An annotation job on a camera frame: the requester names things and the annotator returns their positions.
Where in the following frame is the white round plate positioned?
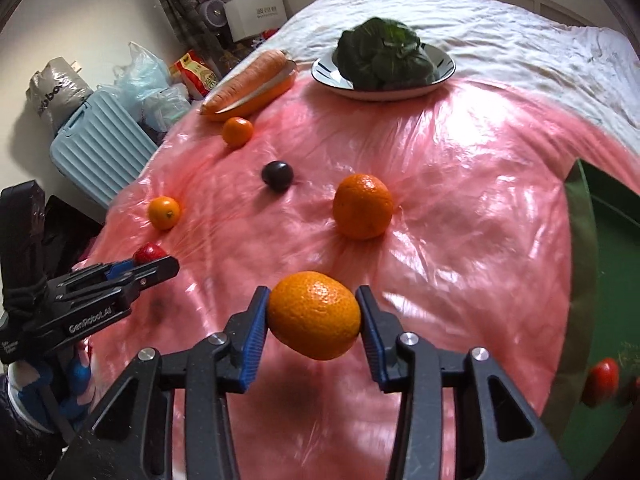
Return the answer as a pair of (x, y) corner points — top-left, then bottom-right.
(310, 44), (457, 102)

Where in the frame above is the green leafy vegetable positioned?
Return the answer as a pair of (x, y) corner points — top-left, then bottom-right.
(332, 18), (436, 91)

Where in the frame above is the green rectangular tray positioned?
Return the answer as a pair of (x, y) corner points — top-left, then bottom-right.
(542, 160), (639, 479)

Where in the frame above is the lower small fan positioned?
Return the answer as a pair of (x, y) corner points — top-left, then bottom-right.
(198, 0), (228, 28)

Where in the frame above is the large orange mandarin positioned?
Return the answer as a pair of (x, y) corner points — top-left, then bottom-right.
(332, 174), (394, 240)

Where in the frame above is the white floral bed quilt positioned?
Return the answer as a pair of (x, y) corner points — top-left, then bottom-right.
(261, 0), (639, 152)

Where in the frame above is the plaid hanging scarf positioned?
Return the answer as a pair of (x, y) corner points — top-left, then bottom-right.
(158, 0), (230, 78)

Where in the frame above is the white paper bag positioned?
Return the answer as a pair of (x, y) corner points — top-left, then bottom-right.
(224, 0), (286, 41)

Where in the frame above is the yellow red snack package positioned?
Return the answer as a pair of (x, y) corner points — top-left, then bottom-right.
(169, 50), (219, 101)

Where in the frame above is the light blue suitcase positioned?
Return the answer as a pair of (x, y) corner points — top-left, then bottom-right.
(50, 90), (156, 208)

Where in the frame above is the red plum fruit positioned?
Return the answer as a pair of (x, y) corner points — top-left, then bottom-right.
(582, 358), (620, 408)

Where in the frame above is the large orange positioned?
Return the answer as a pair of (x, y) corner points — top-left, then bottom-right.
(267, 271), (361, 361)

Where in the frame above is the small orange near carrot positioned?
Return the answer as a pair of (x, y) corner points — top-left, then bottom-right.
(221, 117), (254, 150)

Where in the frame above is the red apple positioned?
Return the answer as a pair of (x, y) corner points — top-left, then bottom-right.
(618, 376), (640, 406)

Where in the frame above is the orange carrot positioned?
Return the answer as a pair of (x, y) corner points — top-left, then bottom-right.
(200, 49), (288, 115)

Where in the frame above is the blue plastic bag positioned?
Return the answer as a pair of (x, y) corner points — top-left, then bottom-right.
(98, 41), (191, 133)

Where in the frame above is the dark purple plum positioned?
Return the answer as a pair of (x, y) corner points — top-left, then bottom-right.
(260, 160), (294, 193)

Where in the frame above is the grey printed sack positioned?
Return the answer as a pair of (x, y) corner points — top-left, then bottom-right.
(25, 56), (93, 136)

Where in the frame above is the small orange at left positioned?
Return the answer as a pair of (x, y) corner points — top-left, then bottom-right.
(146, 196), (181, 231)

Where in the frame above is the small red tomato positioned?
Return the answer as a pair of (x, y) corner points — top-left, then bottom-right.
(132, 243), (167, 266)

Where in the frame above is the pink plastic sheet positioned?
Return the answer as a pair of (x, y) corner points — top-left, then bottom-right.
(74, 70), (640, 480)

